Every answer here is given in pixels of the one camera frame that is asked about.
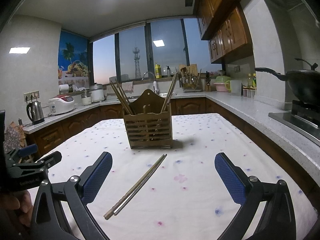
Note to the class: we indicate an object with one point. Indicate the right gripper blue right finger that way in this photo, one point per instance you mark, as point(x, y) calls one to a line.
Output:
point(233, 177)

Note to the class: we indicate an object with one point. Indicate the pink green basin stack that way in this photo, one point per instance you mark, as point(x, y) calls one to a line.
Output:
point(220, 83)

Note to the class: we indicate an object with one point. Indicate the steel electric kettle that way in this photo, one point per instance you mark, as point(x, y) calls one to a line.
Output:
point(35, 112)

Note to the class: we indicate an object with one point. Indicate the upper wooden cabinets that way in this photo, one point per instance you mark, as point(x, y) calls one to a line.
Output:
point(223, 25)

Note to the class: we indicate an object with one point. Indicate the white pot with lid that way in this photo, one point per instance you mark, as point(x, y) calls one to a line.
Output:
point(97, 93)

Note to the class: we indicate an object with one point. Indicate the yellow detergent bottle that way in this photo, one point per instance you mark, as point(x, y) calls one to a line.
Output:
point(158, 71)

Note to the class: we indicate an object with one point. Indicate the wooden utensil holder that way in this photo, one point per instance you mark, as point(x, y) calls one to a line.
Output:
point(148, 122)

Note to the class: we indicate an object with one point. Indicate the wall power socket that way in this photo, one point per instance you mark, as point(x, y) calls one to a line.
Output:
point(31, 96)

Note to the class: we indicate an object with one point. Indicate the person's left hand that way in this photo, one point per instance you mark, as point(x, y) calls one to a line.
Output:
point(19, 205)

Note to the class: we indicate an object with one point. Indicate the black wok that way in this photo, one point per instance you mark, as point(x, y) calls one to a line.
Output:
point(304, 83)

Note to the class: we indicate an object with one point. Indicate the white red rice cooker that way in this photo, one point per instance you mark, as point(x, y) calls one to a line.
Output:
point(61, 104)

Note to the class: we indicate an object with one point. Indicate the fruit beach poster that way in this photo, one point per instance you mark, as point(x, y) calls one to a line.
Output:
point(73, 60)

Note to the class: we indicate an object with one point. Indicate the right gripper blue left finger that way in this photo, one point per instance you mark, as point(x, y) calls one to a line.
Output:
point(93, 177)

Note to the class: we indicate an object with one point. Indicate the white plastic jug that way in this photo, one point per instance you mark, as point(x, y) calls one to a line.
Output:
point(234, 87)

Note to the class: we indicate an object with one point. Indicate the dish drying rack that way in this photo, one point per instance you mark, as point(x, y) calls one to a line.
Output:
point(189, 76)

